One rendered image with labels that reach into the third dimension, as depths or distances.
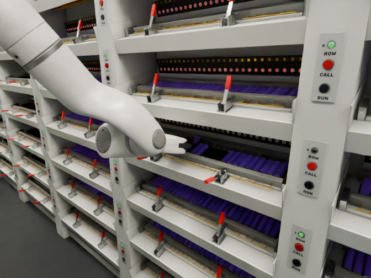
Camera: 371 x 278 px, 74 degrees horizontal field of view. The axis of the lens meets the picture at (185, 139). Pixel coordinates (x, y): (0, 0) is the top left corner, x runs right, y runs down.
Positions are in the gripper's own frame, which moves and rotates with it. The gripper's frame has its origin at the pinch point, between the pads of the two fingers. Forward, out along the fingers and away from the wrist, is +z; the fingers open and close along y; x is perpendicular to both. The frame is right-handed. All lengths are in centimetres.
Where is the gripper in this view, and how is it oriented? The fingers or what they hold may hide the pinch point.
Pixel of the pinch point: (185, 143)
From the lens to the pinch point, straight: 82.0
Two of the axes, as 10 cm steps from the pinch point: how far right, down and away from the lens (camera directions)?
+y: 7.7, 1.8, -6.1
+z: 6.1, 0.3, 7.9
